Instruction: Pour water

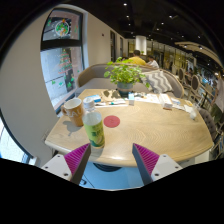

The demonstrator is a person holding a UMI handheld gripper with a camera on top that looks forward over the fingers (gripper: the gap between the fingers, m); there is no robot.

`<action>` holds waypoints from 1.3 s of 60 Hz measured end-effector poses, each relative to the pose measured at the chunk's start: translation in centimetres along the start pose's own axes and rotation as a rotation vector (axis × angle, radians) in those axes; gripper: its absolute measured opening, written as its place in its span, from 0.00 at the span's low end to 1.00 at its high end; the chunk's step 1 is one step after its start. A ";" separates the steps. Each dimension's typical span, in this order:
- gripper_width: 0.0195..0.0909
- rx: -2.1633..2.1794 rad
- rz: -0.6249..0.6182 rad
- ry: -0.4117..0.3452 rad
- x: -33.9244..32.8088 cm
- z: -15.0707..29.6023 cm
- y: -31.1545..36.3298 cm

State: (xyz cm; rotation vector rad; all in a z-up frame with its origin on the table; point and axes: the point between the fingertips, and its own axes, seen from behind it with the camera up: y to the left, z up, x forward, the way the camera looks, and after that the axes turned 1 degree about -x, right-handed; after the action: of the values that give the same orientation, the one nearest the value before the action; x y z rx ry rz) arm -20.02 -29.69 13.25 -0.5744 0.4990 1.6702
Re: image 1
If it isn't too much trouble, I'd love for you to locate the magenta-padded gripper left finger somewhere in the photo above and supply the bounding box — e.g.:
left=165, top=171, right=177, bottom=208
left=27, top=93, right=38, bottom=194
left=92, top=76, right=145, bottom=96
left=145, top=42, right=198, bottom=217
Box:
left=41, top=142, right=92, bottom=186

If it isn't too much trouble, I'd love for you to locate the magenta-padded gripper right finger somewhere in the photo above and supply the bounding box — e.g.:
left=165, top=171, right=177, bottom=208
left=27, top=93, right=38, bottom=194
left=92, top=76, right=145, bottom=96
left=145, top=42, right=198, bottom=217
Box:
left=131, top=143, right=184, bottom=186

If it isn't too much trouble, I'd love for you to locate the clear green-label drink bottle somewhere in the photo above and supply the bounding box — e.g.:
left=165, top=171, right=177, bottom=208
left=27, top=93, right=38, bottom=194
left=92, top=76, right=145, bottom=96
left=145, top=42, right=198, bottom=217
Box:
left=81, top=96, right=106, bottom=149

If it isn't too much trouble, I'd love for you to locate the brown paper-look mug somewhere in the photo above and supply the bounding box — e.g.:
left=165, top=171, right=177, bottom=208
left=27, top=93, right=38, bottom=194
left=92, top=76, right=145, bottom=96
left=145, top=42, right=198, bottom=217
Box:
left=60, top=97, right=85, bottom=128

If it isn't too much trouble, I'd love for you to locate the flat round red coaster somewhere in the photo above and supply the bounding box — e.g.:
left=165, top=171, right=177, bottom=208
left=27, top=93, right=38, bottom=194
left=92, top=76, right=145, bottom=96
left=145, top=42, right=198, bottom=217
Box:
left=103, top=114, right=121, bottom=129

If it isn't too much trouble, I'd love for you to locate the long white box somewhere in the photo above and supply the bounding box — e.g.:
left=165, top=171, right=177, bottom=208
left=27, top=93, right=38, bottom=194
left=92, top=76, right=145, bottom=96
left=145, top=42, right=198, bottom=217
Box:
left=159, top=93, right=174, bottom=110

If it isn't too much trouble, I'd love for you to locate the printed white leaflet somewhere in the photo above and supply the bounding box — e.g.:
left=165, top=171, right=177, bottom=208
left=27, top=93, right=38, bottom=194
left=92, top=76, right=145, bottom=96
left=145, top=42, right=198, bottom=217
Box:
left=134, top=93, right=163, bottom=105

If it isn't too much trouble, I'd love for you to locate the small light blue box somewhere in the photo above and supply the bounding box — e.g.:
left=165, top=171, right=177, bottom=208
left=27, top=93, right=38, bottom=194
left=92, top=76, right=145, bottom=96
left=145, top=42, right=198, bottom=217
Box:
left=127, top=92, right=136, bottom=107

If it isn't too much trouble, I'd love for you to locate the flat blue box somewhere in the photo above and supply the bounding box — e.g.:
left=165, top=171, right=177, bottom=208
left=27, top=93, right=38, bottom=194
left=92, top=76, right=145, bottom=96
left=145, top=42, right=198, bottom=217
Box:
left=84, top=94, right=102, bottom=104

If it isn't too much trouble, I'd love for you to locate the blue white card pack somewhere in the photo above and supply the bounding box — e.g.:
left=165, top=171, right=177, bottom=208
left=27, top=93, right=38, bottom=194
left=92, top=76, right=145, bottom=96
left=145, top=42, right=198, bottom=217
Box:
left=171, top=97, right=183, bottom=106

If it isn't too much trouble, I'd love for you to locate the clear plastic cup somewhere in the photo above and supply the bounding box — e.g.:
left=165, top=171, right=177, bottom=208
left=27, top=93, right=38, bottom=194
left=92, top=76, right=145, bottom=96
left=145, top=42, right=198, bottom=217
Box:
left=189, top=104, right=199, bottom=120

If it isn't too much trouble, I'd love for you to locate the white pen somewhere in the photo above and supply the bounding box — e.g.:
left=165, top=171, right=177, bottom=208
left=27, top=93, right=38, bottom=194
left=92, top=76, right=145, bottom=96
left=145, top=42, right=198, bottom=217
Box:
left=94, top=101, right=129, bottom=108

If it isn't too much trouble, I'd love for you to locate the grey tufted armchair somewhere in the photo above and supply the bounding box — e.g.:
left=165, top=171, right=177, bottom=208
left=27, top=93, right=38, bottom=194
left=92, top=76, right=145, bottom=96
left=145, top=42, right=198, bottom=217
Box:
left=198, top=108, right=219, bottom=144

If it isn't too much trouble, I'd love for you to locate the grey chevron cushion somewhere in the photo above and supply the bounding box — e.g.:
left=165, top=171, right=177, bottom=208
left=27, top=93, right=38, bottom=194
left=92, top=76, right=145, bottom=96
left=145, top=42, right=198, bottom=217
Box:
left=141, top=69, right=174, bottom=94

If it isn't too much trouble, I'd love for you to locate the grey curved sofa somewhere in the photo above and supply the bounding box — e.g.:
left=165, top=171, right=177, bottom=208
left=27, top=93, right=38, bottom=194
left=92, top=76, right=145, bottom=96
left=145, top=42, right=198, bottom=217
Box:
left=77, top=63, right=185, bottom=99

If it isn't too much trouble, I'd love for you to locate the group of wooden chairs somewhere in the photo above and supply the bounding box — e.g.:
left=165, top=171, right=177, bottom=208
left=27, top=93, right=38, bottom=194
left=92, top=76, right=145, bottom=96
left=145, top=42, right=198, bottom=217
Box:
left=173, top=66, right=224, bottom=111

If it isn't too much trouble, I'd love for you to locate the green potted plant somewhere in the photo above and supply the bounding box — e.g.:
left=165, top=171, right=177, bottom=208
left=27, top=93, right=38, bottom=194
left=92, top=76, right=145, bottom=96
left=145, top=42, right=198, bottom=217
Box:
left=103, top=56, right=151, bottom=98

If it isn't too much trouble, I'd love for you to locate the person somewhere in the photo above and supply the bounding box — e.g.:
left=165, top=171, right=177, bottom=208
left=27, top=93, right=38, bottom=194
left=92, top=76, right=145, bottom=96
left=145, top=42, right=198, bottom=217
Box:
left=146, top=54, right=160, bottom=69
left=128, top=49, right=148, bottom=67

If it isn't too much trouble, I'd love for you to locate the white round pillar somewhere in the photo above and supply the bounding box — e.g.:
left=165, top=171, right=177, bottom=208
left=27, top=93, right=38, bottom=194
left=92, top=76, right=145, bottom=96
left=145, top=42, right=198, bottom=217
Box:
left=134, top=34, right=148, bottom=56

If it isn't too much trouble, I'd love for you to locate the group of ceiling lights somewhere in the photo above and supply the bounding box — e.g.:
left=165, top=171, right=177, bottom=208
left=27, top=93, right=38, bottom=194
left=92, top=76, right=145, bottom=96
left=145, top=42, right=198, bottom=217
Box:
left=121, top=1, right=214, bottom=51

